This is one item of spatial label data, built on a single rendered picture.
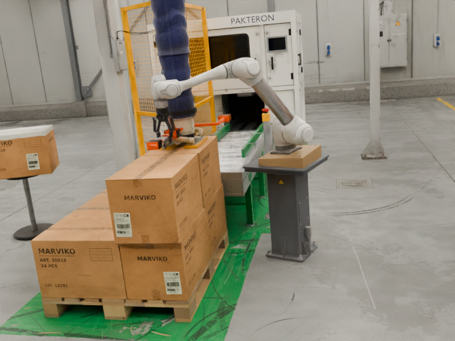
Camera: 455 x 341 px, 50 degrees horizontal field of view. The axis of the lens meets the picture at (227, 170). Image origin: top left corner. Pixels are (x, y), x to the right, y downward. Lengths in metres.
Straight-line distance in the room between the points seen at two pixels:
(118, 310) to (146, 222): 0.68
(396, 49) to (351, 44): 1.06
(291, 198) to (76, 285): 1.61
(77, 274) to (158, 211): 0.75
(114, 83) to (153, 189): 2.35
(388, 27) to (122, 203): 10.30
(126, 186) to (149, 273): 0.58
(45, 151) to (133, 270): 1.99
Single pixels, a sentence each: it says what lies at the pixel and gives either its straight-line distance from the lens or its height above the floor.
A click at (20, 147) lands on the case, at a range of 4.81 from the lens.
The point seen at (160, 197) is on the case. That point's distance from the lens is 2.81.
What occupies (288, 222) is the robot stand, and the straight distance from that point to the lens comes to 3.75.
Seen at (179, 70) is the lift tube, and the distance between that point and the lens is 3.50.
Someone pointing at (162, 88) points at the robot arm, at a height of 1.41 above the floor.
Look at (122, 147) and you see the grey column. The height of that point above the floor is 0.71.
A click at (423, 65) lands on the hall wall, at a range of 12.91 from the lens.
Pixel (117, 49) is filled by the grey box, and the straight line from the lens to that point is 4.92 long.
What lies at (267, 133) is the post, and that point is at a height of 0.82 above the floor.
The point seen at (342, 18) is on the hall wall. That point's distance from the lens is 12.71.
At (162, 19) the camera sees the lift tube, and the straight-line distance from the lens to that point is 3.49.
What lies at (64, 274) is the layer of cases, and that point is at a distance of 3.34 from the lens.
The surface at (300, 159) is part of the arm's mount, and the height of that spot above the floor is 0.82.
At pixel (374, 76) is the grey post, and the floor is 1.08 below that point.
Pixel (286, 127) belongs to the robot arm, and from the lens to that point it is 3.41.
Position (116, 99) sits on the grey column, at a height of 1.20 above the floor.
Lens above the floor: 1.64
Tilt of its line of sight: 14 degrees down
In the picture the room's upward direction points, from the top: 5 degrees counter-clockwise
